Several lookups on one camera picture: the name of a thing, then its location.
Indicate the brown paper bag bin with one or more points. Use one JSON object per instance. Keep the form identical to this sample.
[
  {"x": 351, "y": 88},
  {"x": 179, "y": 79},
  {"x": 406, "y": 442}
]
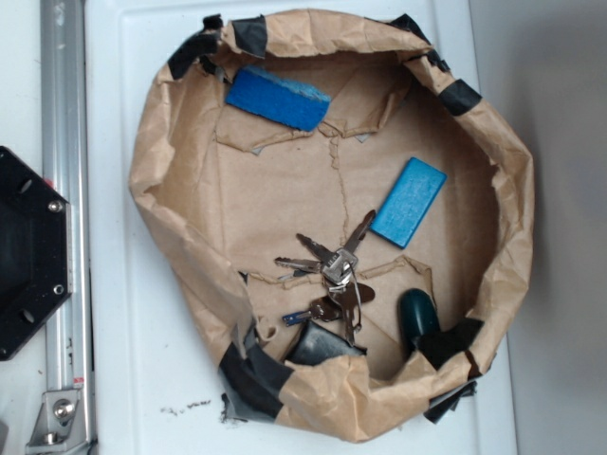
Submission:
[{"x": 225, "y": 192}]

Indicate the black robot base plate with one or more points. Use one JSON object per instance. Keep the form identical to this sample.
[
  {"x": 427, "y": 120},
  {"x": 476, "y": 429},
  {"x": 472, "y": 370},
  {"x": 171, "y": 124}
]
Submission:
[{"x": 34, "y": 253}]

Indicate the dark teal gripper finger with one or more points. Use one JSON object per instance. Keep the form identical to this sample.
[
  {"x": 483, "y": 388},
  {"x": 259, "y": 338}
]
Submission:
[
  {"x": 417, "y": 317},
  {"x": 315, "y": 344}
]

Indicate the white tray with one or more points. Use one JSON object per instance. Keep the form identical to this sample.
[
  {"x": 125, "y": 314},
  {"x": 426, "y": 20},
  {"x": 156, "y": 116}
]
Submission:
[{"x": 157, "y": 390}]

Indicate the aluminium frame rail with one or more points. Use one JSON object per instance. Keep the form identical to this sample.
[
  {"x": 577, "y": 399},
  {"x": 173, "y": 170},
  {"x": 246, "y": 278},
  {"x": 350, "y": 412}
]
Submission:
[{"x": 66, "y": 423}]

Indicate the light blue wooden block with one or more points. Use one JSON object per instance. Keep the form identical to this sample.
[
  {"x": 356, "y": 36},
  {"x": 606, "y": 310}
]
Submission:
[{"x": 408, "y": 202}]

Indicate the bunch of silver keys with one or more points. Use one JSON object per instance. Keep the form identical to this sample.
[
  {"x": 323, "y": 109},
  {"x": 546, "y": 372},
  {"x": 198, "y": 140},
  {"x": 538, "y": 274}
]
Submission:
[{"x": 338, "y": 271}]

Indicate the blue sponge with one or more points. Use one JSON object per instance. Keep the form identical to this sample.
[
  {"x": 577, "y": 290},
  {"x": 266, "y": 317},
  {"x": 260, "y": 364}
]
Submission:
[{"x": 294, "y": 104}]

